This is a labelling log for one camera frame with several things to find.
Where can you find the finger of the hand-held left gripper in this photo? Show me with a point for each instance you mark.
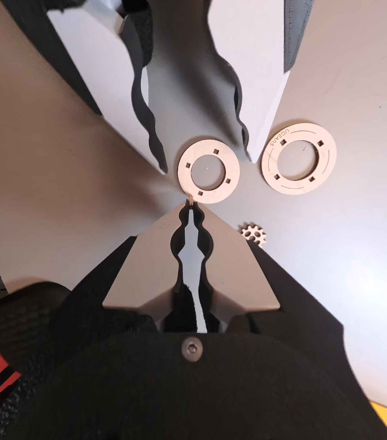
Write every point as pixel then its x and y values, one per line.
pixel 100 68
pixel 258 68

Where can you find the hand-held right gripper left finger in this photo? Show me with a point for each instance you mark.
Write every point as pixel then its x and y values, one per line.
pixel 138 275

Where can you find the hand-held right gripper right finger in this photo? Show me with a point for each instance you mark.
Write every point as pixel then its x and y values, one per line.
pixel 241 275

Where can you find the small wooden peg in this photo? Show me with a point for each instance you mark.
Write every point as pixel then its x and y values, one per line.
pixel 192 200

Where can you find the grey desk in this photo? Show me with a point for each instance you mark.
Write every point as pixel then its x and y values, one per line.
pixel 317 275

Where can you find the small wooden gear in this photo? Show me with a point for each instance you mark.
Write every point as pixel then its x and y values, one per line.
pixel 253 235

